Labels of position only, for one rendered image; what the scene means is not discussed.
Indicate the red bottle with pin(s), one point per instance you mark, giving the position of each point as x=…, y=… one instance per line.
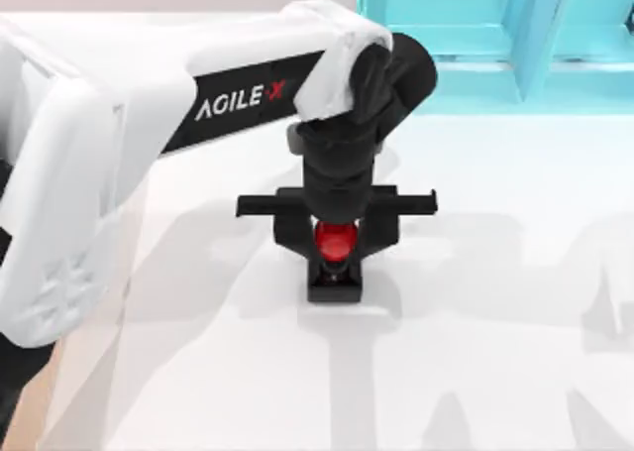
x=336, y=243

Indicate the light blue rack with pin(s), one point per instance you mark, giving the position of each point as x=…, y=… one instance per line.
x=495, y=20

